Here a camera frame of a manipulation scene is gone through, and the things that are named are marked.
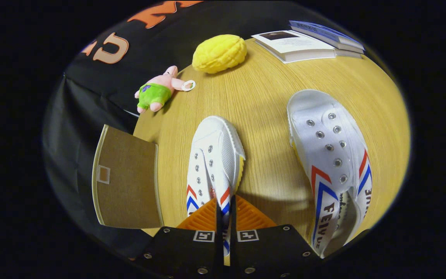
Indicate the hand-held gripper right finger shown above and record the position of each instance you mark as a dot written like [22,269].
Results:
[233,244]

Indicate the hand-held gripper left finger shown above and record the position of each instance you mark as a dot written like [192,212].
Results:
[219,244]

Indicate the white canvas shoe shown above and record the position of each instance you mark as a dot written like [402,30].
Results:
[331,147]
[215,155]

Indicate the brown fabric storage box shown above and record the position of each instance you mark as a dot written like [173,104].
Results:
[126,193]

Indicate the pink plush star toy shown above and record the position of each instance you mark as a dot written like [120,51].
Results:
[153,95]

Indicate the yellow plush bread toy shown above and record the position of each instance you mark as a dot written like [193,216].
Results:
[219,54]

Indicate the white book with dark photo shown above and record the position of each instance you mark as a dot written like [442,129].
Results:
[296,44]

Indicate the plain white book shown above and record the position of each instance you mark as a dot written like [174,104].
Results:
[349,53]

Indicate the blue cover book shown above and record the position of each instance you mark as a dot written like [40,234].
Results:
[323,33]

